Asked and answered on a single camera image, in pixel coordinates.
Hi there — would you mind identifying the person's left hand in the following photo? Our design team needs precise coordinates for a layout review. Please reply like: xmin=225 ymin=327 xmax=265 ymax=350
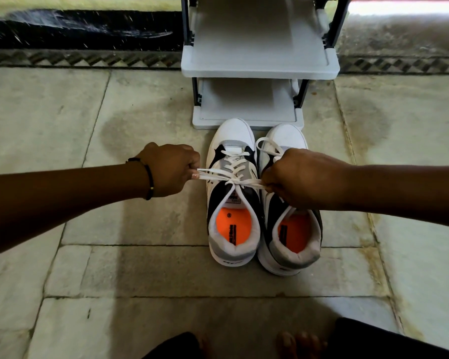
xmin=136 ymin=142 xmax=201 ymax=199

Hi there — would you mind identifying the person's foot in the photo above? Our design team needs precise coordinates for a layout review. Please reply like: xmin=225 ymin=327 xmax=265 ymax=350
xmin=195 ymin=334 xmax=215 ymax=359
xmin=276 ymin=331 xmax=328 ymax=359

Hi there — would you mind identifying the black bead bracelet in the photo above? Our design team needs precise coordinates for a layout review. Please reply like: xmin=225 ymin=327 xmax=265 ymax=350
xmin=126 ymin=157 xmax=155 ymax=201

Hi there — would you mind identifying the person's right hand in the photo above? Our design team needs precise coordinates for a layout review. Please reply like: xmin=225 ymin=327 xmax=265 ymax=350
xmin=261 ymin=147 xmax=354 ymax=212

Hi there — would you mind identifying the person's left forearm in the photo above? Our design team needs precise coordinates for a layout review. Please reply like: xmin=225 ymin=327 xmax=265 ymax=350
xmin=0 ymin=162 xmax=150 ymax=261

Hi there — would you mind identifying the white plastic shoe rack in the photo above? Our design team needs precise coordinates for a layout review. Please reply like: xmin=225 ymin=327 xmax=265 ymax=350
xmin=180 ymin=0 xmax=354 ymax=131

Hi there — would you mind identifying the person's right forearm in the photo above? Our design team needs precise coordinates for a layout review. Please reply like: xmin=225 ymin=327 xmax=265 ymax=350
xmin=346 ymin=164 xmax=449 ymax=231

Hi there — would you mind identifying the person's left foot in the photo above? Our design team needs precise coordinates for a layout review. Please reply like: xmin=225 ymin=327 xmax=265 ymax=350
xmin=195 ymin=334 xmax=215 ymax=359

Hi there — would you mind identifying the person's left leg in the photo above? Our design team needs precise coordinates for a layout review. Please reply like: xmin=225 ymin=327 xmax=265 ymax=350
xmin=141 ymin=331 xmax=203 ymax=359

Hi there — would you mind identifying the white black grey sneaker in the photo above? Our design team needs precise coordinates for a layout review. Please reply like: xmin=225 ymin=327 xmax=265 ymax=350
xmin=256 ymin=123 xmax=324 ymax=277
xmin=205 ymin=118 xmax=265 ymax=268

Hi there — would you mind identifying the white shoelace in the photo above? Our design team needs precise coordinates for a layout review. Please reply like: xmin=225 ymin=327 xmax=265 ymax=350
xmin=196 ymin=150 xmax=277 ymax=193
xmin=256 ymin=137 xmax=285 ymax=163

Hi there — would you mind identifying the person's leg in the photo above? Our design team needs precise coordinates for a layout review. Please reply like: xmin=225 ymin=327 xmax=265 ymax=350
xmin=322 ymin=317 xmax=449 ymax=359
xmin=141 ymin=331 xmax=203 ymax=359

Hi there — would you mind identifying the person's right leg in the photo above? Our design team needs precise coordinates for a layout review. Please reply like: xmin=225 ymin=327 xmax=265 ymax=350
xmin=322 ymin=317 xmax=449 ymax=359

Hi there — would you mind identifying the person's right foot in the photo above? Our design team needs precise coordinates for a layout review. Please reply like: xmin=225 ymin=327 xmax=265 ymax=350
xmin=276 ymin=331 xmax=328 ymax=359

